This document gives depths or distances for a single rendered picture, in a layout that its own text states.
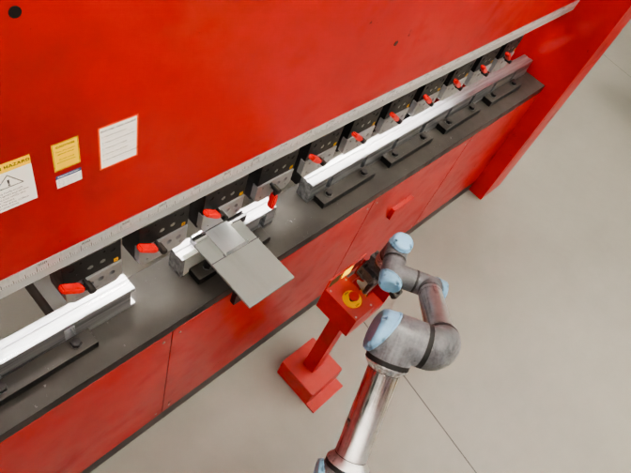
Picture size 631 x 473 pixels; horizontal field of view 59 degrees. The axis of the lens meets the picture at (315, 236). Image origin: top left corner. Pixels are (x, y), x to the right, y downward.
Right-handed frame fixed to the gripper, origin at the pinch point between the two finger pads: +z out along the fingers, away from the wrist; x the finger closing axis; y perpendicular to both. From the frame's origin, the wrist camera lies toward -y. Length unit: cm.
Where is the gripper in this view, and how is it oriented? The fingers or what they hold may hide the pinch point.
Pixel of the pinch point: (366, 293)
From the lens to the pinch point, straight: 208.9
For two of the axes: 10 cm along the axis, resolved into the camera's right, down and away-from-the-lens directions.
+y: -6.5, -7.3, 2.2
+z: -3.2, 5.2, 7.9
